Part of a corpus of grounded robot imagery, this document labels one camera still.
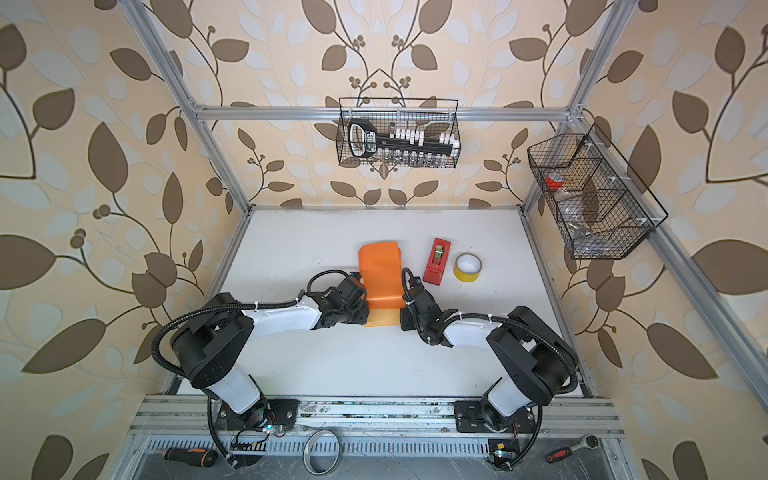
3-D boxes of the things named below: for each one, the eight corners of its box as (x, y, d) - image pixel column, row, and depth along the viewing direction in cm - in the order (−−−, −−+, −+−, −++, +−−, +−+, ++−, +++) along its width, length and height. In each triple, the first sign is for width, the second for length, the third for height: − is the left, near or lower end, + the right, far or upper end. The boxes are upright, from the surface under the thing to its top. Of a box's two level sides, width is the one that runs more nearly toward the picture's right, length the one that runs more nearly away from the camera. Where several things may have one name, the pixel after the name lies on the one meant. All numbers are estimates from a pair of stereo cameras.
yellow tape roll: (455, 282, 102) (457, 276, 98) (451, 259, 108) (453, 252, 105) (481, 282, 102) (484, 276, 98) (476, 259, 108) (479, 252, 105)
